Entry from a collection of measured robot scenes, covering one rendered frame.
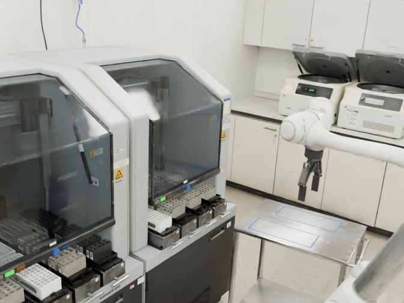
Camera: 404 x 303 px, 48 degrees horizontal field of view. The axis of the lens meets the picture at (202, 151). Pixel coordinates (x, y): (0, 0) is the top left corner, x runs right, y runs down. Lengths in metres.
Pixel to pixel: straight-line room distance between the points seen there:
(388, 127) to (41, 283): 3.08
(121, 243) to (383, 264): 1.19
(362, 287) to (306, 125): 0.61
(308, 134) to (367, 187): 2.64
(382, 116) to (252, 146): 1.32
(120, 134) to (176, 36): 2.08
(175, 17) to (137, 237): 2.18
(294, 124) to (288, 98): 2.73
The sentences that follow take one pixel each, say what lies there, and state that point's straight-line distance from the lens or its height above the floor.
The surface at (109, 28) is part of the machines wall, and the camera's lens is 3.45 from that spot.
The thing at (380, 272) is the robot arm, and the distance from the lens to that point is 1.74.
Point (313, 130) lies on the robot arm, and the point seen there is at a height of 1.53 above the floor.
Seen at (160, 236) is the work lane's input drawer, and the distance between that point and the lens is 2.38.
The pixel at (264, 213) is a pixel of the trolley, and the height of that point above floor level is 0.82.
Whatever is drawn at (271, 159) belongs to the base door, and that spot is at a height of 0.45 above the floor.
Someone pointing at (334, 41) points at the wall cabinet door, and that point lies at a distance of 4.51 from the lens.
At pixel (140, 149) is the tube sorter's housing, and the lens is 2.17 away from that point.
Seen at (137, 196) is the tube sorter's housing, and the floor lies 1.04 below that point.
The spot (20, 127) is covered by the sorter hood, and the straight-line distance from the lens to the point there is 1.87.
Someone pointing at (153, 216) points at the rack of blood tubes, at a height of 0.86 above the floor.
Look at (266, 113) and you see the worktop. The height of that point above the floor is 0.90.
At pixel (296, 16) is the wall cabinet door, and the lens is 4.65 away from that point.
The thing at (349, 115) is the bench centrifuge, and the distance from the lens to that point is 4.23.
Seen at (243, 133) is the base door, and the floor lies 0.64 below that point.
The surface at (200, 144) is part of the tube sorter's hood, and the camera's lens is 2.54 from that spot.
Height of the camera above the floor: 1.99
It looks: 19 degrees down
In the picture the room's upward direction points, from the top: 3 degrees clockwise
